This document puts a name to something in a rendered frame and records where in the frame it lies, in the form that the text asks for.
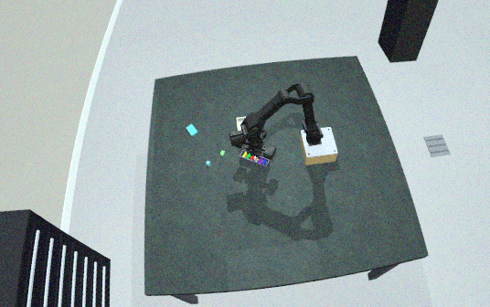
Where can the teal rectangular block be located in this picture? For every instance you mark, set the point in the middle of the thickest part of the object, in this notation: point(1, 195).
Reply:
point(192, 130)

